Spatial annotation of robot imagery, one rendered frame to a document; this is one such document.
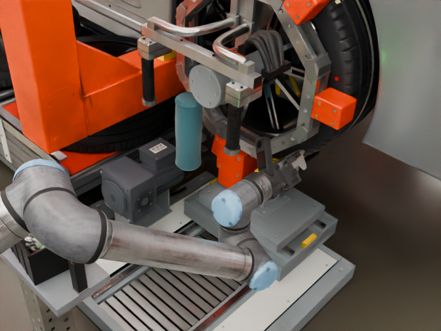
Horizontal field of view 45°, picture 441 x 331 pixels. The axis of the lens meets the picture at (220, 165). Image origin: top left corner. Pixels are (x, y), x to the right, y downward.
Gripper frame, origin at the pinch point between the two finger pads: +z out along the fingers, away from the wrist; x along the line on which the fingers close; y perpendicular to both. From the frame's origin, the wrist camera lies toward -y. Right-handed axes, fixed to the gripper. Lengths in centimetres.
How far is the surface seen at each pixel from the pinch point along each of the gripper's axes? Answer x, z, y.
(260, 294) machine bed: -38, -13, 41
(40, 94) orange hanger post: -38, -49, -53
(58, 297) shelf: -26, -77, 1
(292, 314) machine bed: -28, -12, 50
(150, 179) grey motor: -48, -24, -14
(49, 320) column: -61, -74, 10
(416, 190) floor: -37, 93, 53
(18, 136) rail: -92, -41, -53
